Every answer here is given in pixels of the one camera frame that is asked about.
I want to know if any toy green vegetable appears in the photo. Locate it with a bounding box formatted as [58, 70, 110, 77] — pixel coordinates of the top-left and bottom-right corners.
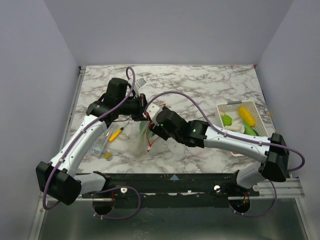
[243, 122, 259, 136]

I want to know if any toy white garlic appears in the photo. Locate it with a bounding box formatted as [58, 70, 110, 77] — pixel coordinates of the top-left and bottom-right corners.
[224, 117, 245, 134]

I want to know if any aluminium frame rail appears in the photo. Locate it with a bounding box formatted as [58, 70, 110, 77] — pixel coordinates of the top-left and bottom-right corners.
[27, 66, 87, 240]

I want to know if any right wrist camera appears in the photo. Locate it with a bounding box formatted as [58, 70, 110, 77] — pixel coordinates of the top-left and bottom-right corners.
[143, 103, 163, 125]

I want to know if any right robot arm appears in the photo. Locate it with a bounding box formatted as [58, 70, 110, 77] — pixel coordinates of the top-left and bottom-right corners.
[146, 105, 289, 196]

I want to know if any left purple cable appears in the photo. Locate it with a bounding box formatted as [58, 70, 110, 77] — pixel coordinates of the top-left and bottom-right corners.
[41, 66, 142, 221]

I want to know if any black mounting rail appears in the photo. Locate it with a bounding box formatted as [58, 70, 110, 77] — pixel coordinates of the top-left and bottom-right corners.
[82, 173, 259, 209]

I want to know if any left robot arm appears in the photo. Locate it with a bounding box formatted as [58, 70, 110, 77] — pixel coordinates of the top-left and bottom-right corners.
[35, 78, 147, 205]

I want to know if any toy corn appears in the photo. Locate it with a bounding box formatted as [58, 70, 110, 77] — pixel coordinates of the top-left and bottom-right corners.
[238, 106, 256, 127]

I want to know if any clear zip top bag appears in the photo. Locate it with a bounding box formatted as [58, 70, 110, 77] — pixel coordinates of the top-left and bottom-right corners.
[131, 121, 160, 157]

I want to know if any white plastic basket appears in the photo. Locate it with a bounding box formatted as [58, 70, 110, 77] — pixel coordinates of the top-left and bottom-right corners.
[216, 100, 270, 157]

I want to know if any clear screw box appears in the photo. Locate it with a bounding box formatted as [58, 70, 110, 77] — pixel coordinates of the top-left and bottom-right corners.
[91, 124, 116, 157]

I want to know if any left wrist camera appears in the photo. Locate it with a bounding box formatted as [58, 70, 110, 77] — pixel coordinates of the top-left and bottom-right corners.
[134, 78, 146, 96]

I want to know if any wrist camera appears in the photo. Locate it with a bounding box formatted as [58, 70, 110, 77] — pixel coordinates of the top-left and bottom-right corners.
[134, 78, 146, 96]
[143, 103, 163, 125]

